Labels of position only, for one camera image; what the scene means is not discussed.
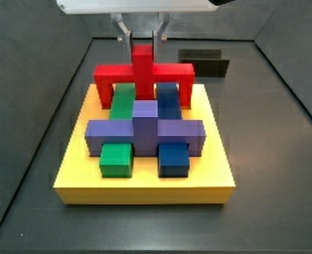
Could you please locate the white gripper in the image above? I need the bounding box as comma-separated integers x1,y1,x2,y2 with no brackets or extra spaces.
55,0,232,60

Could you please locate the red cross-shaped block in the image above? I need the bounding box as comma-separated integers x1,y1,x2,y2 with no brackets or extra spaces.
93,45,195,109

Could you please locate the yellow base board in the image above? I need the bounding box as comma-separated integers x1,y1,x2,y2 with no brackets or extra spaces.
53,84,235,204

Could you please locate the purple cross-shaped block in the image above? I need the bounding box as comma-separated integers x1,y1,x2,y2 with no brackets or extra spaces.
82,100,208,158

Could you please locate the blue long block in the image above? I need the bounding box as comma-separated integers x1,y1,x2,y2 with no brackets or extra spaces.
156,83,189,178

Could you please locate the green long block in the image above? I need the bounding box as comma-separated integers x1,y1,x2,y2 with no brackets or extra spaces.
98,83,134,178

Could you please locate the black angled bracket holder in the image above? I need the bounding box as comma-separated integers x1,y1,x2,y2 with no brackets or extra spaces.
177,50,229,77

